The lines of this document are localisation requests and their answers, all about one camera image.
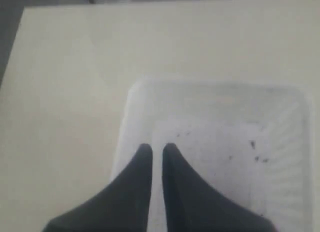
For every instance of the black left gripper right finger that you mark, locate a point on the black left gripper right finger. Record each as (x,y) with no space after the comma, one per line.
(193,205)

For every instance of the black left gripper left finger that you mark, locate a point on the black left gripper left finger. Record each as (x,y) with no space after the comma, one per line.
(121,206)

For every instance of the white perforated plastic basket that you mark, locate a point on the white perforated plastic basket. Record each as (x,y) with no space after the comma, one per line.
(249,141)

